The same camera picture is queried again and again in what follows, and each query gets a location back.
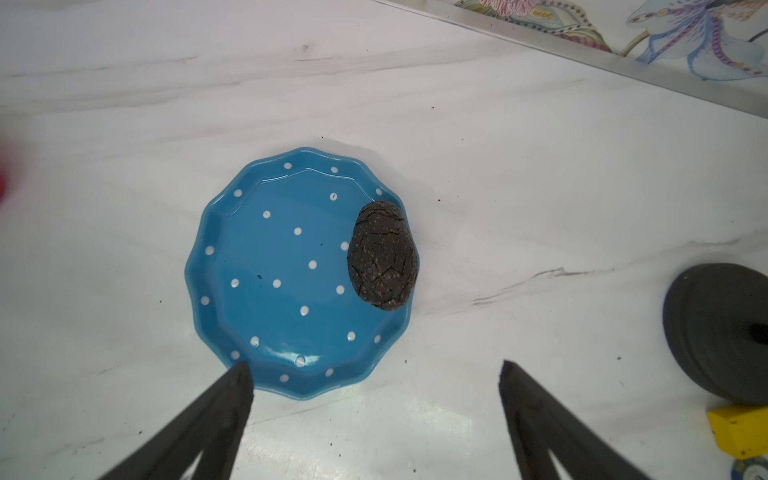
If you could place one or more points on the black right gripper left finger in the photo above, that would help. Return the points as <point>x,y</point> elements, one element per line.
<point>203,438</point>

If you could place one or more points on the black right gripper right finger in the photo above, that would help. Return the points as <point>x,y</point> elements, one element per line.
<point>541,428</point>

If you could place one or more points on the dark brown toy avocado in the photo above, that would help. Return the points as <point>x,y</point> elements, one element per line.
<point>382,258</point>

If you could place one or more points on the blue polka dot plate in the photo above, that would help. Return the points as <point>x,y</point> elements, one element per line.
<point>269,281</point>

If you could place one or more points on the yellow toy block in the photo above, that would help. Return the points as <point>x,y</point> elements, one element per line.
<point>740,431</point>

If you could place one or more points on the black microphone stand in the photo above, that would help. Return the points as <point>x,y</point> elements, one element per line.
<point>715,323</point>

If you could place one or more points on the small round black disc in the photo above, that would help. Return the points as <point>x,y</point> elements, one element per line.
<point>750,469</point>

